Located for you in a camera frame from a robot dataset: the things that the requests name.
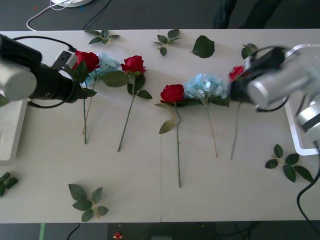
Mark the black floor cable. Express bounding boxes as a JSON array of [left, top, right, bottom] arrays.
[[66, 223, 81, 240]]

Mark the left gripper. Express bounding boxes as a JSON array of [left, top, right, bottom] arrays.
[[57, 71, 89, 104]]

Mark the white round base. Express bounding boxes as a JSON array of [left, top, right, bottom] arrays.
[[51, 0, 95, 8]]

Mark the white cable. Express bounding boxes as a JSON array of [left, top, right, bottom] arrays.
[[25, 0, 76, 32]]

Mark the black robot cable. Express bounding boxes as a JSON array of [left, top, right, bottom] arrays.
[[296, 172, 320, 232]]

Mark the pale blue flower green stem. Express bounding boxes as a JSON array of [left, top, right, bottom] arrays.
[[82, 51, 131, 136], [183, 73, 232, 158]]

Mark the red rose with pale leaves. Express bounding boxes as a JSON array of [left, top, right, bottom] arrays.
[[154, 84, 188, 188]]

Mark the person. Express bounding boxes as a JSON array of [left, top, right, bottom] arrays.
[[212, 0, 278, 30]]

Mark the red rose with green stem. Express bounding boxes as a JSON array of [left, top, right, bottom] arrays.
[[116, 55, 153, 153], [67, 49, 101, 145], [228, 65, 247, 161]]

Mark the single large green leaf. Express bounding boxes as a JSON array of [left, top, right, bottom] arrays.
[[189, 35, 216, 59]]

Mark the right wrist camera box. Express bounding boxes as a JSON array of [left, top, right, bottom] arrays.
[[243, 53, 258, 70]]

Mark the loose green leaf twig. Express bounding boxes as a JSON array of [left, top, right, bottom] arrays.
[[264, 143, 315, 184], [151, 28, 183, 57], [68, 183, 110, 223], [241, 43, 260, 60], [84, 29, 121, 46], [0, 171, 20, 198]]

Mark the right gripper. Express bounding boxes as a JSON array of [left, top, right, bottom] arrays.
[[228, 80, 251, 103]]

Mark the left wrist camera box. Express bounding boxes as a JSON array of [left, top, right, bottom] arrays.
[[51, 49, 77, 71]]

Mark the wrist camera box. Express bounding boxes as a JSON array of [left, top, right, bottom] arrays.
[[243, 53, 258, 70], [51, 49, 77, 71]]

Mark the shallow white box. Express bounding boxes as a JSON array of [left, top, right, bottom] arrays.
[[284, 44, 320, 156], [0, 98, 28, 167]]

